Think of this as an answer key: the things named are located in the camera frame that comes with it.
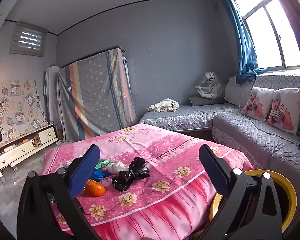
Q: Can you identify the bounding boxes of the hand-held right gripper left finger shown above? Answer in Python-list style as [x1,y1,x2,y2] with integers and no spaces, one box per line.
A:
[16,144,102,240]

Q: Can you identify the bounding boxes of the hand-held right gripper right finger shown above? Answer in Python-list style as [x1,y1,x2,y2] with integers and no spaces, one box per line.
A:
[199,144,283,240]

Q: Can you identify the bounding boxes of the orange peel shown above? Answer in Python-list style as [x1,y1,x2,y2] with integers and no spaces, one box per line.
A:
[84,179,106,197]

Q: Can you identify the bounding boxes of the yellow-rimmed black bin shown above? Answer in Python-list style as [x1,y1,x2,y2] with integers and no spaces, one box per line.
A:
[209,169,297,240]

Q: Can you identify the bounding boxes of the blue plastic bag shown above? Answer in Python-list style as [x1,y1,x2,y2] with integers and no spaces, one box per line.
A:
[89,169,111,181]

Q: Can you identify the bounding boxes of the green wrapper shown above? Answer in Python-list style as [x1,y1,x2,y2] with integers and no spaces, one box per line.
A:
[95,159,114,170]

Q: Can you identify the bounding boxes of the white TV cabinet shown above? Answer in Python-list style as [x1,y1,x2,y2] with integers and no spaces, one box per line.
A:
[0,123,59,178]

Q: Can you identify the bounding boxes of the black plastic bag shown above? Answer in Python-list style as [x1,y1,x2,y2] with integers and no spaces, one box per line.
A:
[128,157,150,180]
[112,170,135,192]

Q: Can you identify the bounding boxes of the grey quilted sofa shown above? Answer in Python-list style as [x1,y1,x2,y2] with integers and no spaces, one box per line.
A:
[138,71,300,180]

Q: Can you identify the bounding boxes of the pink floral blanket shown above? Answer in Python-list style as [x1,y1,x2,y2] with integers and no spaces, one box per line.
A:
[39,126,255,240]

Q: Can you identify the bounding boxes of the grey bolster cushion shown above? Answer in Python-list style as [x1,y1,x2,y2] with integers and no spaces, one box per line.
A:
[188,96,227,106]

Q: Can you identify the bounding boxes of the grey hanging garment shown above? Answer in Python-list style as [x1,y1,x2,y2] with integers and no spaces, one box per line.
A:
[44,64,62,130]

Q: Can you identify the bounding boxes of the striped cloth-covered wardrobe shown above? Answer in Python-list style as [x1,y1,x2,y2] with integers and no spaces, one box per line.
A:
[58,45,137,142]

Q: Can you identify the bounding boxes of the baby print pillow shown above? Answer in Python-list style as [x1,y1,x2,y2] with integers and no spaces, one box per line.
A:
[267,87,300,134]
[242,86,275,122]

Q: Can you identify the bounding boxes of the plain white pillow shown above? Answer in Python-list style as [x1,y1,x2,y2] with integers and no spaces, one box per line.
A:
[224,76,255,108]

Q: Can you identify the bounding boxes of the beige crumpled cloth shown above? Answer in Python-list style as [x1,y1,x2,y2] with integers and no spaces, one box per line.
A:
[147,97,180,113]

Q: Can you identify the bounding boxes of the white tiger plush toy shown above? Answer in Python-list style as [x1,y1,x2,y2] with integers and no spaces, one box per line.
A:
[195,71,227,99]

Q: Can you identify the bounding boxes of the small window blind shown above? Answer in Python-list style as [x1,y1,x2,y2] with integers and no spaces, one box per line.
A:
[10,22,47,57]

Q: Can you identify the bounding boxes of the large window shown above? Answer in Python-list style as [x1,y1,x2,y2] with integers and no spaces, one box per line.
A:
[230,0,300,70]

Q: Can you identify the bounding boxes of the cartoon print wall mat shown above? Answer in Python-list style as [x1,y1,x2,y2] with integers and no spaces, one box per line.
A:
[0,79,49,143]

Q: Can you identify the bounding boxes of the white cable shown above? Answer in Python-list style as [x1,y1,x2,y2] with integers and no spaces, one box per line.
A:
[237,85,300,163]

